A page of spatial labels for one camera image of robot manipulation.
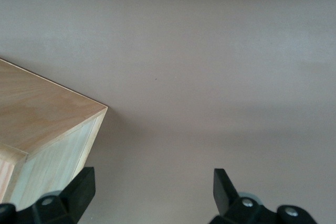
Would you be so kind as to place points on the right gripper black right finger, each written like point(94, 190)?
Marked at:
point(225, 200)

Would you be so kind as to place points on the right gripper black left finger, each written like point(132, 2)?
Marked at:
point(76, 197)

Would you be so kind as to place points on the light wooden drawer cabinet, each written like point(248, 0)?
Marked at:
point(44, 113)

